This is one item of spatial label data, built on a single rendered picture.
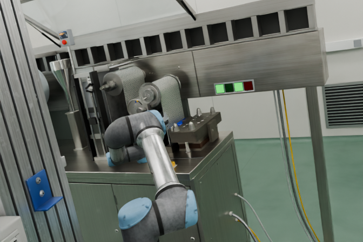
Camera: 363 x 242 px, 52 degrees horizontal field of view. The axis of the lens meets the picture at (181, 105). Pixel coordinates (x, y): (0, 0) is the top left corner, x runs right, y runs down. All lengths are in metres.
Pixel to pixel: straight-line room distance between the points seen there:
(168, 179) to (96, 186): 0.96
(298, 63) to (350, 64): 2.37
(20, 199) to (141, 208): 0.39
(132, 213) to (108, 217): 1.06
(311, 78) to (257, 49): 0.33
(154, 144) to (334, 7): 3.33
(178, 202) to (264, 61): 1.17
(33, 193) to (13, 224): 0.13
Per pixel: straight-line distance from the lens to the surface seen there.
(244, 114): 4.83
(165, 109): 2.14
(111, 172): 2.09
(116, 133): 1.51
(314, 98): 2.35
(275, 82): 2.20
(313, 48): 2.13
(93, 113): 2.28
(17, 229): 0.96
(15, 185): 1.02
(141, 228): 1.25
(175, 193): 1.28
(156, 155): 1.40
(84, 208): 2.38
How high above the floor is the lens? 1.57
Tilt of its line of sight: 11 degrees down
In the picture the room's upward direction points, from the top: 11 degrees counter-clockwise
